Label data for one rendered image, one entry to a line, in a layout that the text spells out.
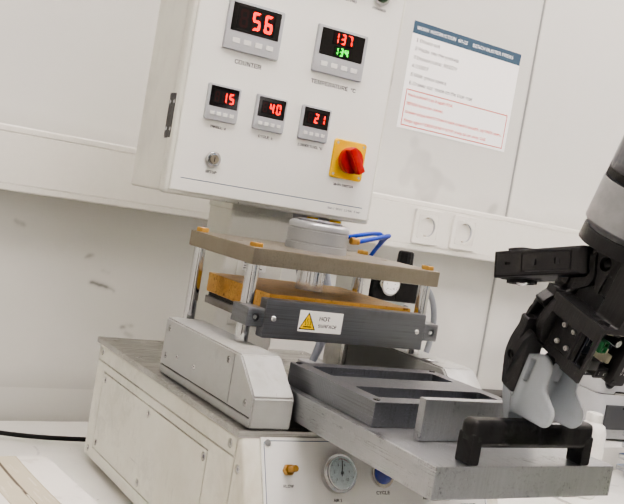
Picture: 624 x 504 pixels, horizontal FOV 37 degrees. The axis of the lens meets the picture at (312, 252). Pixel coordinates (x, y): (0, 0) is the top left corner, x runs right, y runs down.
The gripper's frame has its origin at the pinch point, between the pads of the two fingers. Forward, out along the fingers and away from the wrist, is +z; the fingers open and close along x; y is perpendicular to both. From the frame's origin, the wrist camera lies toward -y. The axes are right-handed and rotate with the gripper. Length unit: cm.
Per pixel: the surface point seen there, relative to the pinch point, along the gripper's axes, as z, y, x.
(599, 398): 33, -56, 86
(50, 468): 27.5, -27.1, -31.3
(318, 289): 7.5, -37.3, 0.2
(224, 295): 11.5, -40.8, -10.4
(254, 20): -19, -62, -8
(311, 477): 17.1, -12.6, -9.2
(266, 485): 17.6, -12.1, -14.6
